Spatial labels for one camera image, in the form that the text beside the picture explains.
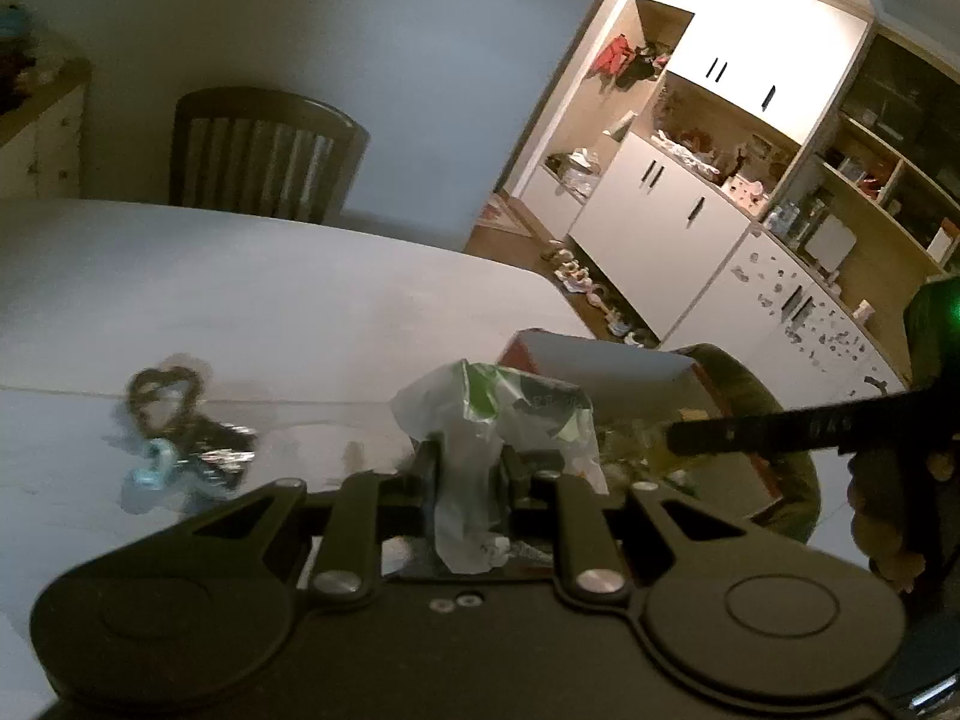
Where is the green white plastic bag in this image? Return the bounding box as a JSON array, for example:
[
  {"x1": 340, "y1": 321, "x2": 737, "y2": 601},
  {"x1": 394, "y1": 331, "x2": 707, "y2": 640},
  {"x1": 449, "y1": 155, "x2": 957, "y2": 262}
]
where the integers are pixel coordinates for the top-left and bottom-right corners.
[{"x1": 391, "y1": 359, "x2": 607, "y2": 575}]

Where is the dark crinkled plastic packet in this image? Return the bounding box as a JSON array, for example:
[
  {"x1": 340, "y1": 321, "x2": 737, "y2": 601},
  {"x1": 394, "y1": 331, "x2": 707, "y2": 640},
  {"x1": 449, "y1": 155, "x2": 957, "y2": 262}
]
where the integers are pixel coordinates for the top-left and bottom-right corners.
[{"x1": 176, "y1": 418, "x2": 259, "y2": 496}]

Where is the light blue round toy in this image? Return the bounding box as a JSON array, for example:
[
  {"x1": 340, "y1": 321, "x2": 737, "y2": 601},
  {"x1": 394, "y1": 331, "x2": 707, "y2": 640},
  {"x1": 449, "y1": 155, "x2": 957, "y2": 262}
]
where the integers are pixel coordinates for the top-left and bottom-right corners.
[{"x1": 121, "y1": 437, "x2": 181, "y2": 512}]

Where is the person right hand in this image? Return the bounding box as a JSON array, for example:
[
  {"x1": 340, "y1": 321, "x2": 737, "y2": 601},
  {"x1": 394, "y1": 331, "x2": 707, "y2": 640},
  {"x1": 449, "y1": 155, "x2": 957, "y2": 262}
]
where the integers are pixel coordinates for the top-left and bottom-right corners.
[{"x1": 846, "y1": 449, "x2": 926, "y2": 595}]

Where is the red cardboard shoe box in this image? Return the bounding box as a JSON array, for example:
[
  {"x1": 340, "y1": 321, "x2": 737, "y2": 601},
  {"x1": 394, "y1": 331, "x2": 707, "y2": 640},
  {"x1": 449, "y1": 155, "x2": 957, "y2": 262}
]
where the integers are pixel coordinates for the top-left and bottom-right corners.
[{"x1": 493, "y1": 326, "x2": 790, "y2": 519}]

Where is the dark green upholstered chair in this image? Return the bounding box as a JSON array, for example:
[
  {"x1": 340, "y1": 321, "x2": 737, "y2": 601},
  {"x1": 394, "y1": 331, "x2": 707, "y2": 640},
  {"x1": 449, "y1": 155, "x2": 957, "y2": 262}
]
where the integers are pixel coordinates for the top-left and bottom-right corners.
[{"x1": 679, "y1": 343, "x2": 822, "y2": 544}]

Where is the white fridge with magnets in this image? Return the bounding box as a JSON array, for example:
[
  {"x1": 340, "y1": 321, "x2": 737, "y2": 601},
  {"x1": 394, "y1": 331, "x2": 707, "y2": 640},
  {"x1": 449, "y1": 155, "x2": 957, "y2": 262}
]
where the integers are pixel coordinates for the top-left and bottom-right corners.
[{"x1": 664, "y1": 227, "x2": 907, "y2": 410}]

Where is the pair of small shoes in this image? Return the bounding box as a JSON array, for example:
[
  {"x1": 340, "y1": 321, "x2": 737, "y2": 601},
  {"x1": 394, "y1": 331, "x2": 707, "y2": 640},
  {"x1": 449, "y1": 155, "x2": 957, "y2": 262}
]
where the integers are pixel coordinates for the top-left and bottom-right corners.
[{"x1": 538, "y1": 239, "x2": 662, "y2": 350}]

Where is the patterned door mat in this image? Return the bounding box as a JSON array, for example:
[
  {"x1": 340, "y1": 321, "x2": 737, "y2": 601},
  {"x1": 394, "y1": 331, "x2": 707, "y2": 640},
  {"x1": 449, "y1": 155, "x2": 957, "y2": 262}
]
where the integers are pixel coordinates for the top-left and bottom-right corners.
[{"x1": 475, "y1": 193, "x2": 534, "y2": 238}]

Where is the dark wooden chair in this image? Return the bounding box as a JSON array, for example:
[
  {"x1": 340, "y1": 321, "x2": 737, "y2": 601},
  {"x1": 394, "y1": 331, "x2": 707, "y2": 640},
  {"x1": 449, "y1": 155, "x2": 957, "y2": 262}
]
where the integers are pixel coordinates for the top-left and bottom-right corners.
[{"x1": 167, "y1": 86, "x2": 370, "y2": 224}]

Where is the orange jacket on hook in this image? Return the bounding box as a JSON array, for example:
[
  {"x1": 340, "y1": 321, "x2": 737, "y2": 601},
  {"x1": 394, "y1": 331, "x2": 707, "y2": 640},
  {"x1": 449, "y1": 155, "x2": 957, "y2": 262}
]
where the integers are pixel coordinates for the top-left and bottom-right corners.
[{"x1": 587, "y1": 32, "x2": 635, "y2": 80}]

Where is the white wall cabinet unit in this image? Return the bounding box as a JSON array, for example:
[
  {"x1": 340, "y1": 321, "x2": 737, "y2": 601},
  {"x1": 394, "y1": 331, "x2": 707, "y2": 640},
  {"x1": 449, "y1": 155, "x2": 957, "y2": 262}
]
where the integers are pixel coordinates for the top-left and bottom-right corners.
[{"x1": 516, "y1": 0, "x2": 869, "y2": 340}]

